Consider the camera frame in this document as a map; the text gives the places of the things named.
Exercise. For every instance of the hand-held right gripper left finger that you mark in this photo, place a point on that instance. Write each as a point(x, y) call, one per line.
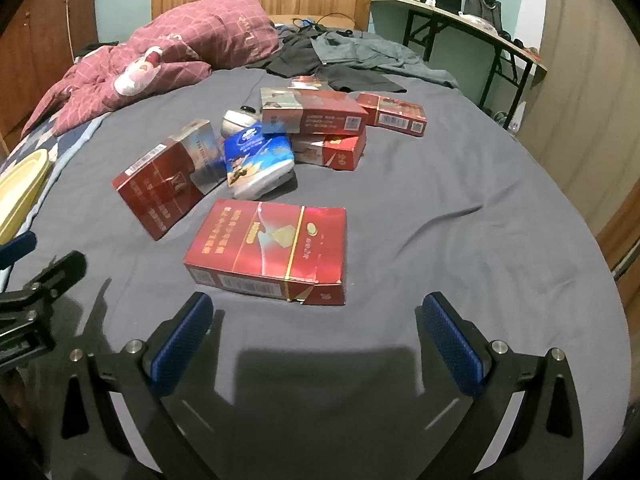
point(180, 340)

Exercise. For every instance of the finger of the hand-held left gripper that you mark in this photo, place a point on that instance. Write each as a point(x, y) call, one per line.
point(57, 272)
point(17, 250)

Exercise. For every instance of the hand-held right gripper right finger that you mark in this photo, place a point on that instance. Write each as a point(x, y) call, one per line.
point(452, 345)

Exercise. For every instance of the yellow plastic basin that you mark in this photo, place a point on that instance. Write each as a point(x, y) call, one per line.
point(17, 185)

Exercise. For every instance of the red cigarette box gold emblem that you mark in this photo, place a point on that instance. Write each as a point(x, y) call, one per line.
point(235, 240)

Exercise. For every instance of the dark red silver cigarette box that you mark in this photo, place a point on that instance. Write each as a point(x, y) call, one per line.
point(160, 190)

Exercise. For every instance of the blue tissue pack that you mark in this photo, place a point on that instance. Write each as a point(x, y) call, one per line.
point(257, 160)

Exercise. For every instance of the red cigarette box white side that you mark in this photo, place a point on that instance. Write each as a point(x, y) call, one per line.
point(335, 152)

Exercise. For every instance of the red cigarette box picture end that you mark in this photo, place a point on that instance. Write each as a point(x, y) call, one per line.
point(320, 116)

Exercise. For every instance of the blue checkered blanket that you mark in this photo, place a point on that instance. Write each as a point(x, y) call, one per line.
point(60, 135)

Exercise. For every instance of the grey bed sheet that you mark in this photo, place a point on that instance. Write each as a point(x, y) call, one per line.
point(450, 200)

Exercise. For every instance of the wooden wardrobe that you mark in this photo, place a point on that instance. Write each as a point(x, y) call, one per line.
point(35, 35)

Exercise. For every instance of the white round container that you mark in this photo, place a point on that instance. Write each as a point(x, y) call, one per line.
point(237, 119)

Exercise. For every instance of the red cigarette box barcode side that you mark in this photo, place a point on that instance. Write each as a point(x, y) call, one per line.
point(395, 112)

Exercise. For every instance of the pink checked quilt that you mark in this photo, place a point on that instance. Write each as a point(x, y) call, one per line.
point(200, 40)

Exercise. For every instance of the dark clothes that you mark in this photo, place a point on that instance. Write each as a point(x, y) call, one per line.
point(350, 77)

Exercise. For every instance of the grey green jacket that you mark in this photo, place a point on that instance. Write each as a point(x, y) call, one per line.
point(370, 50)

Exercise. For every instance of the folding table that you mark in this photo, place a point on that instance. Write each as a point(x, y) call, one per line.
point(465, 27)

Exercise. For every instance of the black bag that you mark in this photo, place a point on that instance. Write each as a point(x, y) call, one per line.
point(482, 5)

